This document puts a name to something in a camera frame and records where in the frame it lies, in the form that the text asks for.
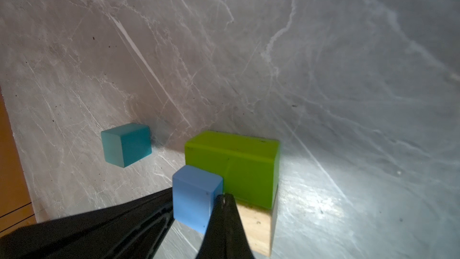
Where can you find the teal cube block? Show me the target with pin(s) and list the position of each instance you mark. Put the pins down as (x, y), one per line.
(126, 144)

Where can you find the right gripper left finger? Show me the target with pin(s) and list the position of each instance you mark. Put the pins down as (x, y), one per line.
(133, 230)

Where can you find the blue cube block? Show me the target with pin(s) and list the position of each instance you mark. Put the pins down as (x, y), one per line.
(194, 192)

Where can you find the dark green rectangular block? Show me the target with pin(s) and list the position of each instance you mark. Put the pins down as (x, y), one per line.
(249, 165)

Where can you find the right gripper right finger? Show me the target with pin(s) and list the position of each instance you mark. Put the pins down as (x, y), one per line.
(225, 237)

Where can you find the natural wood rectangular block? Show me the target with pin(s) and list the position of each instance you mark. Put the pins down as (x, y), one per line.
(259, 225)

